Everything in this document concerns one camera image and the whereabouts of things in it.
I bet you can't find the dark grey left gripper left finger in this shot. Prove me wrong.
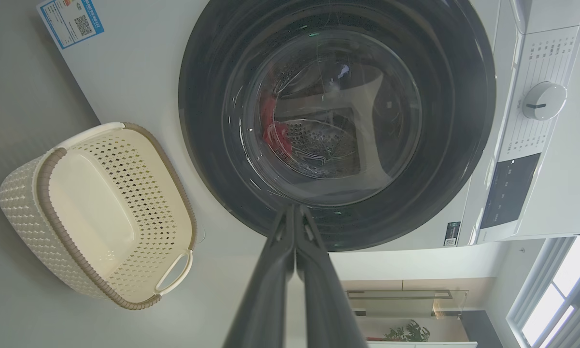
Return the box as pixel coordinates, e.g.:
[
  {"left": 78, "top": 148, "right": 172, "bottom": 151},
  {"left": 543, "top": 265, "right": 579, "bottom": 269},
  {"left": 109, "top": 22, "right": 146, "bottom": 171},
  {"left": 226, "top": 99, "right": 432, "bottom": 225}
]
[{"left": 222, "top": 205, "right": 297, "bottom": 348}]

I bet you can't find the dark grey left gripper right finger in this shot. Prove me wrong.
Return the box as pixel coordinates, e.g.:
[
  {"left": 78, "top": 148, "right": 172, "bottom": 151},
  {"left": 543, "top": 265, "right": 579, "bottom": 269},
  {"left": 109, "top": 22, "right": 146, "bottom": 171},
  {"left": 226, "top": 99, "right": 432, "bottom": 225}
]
[{"left": 295, "top": 205, "right": 368, "bottom": 348}]

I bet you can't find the red and white garment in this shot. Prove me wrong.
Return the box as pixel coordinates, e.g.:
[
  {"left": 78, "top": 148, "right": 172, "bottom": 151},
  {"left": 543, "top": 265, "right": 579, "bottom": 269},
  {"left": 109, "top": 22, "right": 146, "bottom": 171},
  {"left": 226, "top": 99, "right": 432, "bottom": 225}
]
[{"left": 260, "top": 94, "right": 293, "bottom": 156}]

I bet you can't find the round black glass washer door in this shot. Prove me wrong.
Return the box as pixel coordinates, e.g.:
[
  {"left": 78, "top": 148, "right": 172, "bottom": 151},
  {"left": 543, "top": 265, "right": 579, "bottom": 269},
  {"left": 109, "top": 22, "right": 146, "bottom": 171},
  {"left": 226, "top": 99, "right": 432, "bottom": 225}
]
[{"left": 178, "top": 0, "right": 497, "bottom": 252}]

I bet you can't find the cream perforated laundry basket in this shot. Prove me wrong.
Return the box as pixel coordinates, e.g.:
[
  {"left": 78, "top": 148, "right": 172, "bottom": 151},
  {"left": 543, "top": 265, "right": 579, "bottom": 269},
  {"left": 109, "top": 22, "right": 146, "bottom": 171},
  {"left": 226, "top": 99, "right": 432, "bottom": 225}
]
[{"left": 0, "top": 122, "right": 198, "bottom": 310}]

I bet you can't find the white washing machine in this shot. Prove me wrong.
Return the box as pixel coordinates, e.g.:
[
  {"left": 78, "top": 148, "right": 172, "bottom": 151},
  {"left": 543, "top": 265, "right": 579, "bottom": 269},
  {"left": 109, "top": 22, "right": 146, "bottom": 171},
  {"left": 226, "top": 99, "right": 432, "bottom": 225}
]
[{"left": 36, "top": 0, "right": 580, "bottom": 252}]

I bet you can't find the green potted plant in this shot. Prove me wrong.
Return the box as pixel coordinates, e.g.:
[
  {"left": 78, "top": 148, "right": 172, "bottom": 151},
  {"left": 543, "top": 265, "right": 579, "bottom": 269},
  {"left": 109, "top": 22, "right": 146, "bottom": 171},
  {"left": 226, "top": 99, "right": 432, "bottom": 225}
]
[{"left": 384, "top": 320, "right": 431, "bottom": 342}]

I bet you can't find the small black QR sticker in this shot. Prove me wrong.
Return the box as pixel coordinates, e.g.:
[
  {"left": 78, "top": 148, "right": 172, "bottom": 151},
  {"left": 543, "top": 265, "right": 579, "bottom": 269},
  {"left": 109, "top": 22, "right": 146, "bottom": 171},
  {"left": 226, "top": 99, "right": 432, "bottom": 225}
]
[{"left": 443, "top": 222, "right": 461, "bottom": 247}]

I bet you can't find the bright window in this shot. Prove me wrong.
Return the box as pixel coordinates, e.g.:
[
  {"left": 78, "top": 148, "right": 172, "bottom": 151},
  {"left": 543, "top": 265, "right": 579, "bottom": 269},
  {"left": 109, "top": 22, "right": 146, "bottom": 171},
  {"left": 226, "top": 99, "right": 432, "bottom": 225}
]
[{"left": 506, "top": 234, "right": 580, "bottom": 348}]

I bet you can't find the white round control knob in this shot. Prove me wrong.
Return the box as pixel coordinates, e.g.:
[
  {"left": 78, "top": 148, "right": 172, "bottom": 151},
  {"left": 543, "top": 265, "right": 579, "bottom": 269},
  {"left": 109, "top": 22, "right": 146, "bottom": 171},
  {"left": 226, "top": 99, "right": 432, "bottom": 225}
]
[{"left": 522, "top": 81, "right": 567, "bottom": 121}]

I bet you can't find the blue energy label sticker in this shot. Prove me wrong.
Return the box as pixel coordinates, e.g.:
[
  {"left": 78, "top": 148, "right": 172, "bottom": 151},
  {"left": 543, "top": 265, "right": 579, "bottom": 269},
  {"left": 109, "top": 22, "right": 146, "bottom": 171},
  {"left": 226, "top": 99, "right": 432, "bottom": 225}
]
[{"left": 36, "top": 0, "right": 105, "bottom": 50}]

